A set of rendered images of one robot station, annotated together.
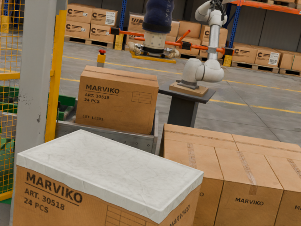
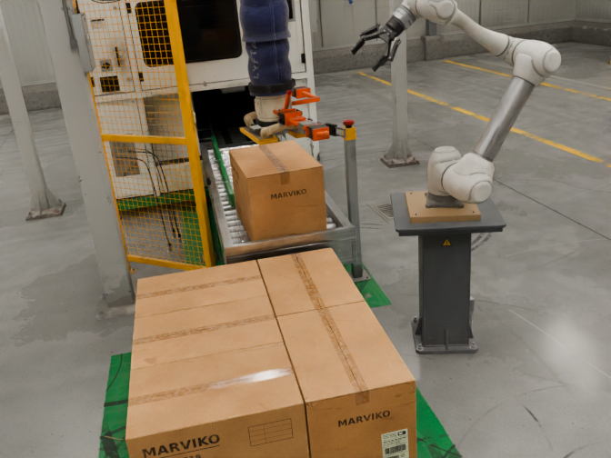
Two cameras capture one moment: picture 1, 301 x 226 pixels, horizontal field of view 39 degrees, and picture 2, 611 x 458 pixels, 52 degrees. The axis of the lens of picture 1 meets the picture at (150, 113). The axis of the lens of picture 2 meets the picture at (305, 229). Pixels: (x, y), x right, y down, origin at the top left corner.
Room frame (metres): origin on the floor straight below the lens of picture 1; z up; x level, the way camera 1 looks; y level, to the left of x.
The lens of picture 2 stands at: (2.99, -3.07, 1.91)
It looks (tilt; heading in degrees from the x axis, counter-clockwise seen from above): 23 degrees down; 81
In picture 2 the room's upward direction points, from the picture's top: 5 degrees counter-clockwise
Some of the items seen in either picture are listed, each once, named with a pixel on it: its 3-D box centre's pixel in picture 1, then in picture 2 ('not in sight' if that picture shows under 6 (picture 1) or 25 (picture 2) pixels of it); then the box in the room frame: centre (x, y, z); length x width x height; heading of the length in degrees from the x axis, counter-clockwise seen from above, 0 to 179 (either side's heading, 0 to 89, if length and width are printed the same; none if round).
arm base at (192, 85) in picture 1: (187, 82); (444, 194); (4.13, -0.30, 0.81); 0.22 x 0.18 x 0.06; 70
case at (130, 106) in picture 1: (117, 99); (275, 191); (3.38, 0.28, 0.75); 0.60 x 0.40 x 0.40; 95
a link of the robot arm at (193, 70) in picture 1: (192, 69); (445, 169); (4.13, -0.34, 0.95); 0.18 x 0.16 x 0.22; 98
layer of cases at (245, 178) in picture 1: (235, 179); (257, 360); (3.10, -0.74, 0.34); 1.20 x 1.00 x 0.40; 91
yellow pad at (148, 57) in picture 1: (153, 56); (257, 131); (3.29, 0.04, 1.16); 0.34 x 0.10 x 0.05; 100
